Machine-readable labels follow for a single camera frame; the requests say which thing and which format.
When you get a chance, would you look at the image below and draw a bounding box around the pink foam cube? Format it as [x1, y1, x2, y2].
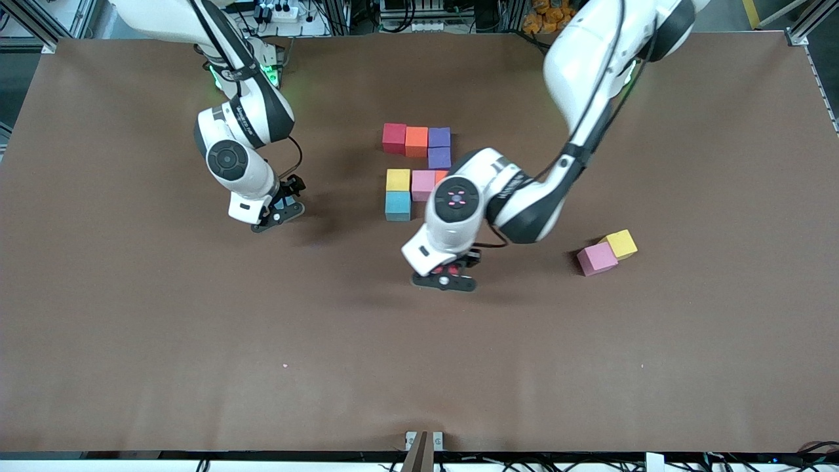
[411, 170, 437, 202]
[577, 243, 619, 277]

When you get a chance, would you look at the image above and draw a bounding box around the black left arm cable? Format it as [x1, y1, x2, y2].
[472, 0, 663, 250]

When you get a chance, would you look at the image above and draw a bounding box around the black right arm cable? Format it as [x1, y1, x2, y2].
[190, 0, 304, 181]

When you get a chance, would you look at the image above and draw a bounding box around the white power strip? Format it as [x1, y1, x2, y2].
[252, 3, 309, 22]

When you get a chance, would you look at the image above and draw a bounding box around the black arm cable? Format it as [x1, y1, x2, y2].
[190, 0, 304, 181]
[472, 0, 663, 250]

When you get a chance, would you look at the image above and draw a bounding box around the bag of orange items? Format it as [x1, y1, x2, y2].
[521, 0, 577, 33]

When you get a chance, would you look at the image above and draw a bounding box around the silver metal bracket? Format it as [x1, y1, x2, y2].
[405, 431, 444, 452]

